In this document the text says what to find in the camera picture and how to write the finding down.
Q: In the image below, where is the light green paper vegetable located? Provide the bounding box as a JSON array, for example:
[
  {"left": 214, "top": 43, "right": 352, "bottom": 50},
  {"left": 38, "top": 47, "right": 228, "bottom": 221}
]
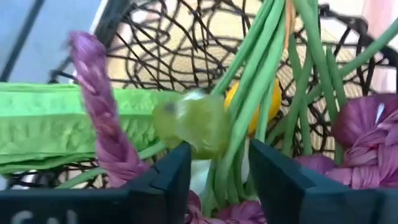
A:
[{"left": 0, "top": 82, "right": 184, "bottom": 175}]

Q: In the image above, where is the green onion bunch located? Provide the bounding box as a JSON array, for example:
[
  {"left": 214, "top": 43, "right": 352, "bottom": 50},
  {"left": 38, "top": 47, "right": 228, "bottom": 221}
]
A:
[{"left": 55, "top": 0, "right": 398, "bottom": 218}]

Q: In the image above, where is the green lime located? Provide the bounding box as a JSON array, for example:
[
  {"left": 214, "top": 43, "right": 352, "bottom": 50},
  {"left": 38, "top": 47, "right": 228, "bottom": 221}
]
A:
[{"left": 152, "top": 89, "right": 231, "bottom": 160}]

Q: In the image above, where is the yellow lemon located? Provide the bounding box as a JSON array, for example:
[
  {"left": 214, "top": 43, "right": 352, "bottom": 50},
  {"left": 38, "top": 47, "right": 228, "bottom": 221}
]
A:
[{"left": 223, "top": 79, "right": 283, "bottom": 137}]

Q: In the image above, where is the black wire basket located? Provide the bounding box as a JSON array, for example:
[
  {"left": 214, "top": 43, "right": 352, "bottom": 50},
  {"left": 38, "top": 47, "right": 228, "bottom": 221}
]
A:
[{"left": 0, "top": 0, "right": 398, "bottom": 190}]

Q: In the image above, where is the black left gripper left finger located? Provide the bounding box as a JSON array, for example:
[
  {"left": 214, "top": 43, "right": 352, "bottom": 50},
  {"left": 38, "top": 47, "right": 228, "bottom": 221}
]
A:
[{"left": 126, "top": 141, "right": 192, "bottom": 224}]

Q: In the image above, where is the black frame bar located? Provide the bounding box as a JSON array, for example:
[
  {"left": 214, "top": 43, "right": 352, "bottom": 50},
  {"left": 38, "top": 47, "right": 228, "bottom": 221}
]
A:
[{"left": 0, "top": 0, "right": 46, "bottom": 82}]

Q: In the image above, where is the purple raffia onion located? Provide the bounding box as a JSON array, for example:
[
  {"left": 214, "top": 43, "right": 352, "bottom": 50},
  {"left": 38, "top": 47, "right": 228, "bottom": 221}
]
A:
[
  {"left": 185, "top": 189, "right": 269, "bottom": 224},
  {"left": 331, "top": 93, "right": 398, "bottom": 150}
]

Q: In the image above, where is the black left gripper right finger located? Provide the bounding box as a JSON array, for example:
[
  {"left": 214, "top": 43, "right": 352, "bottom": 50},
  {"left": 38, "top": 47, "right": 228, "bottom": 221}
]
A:
[{"left": 248, "top": 139, "right": 382, "bottom": 224}]

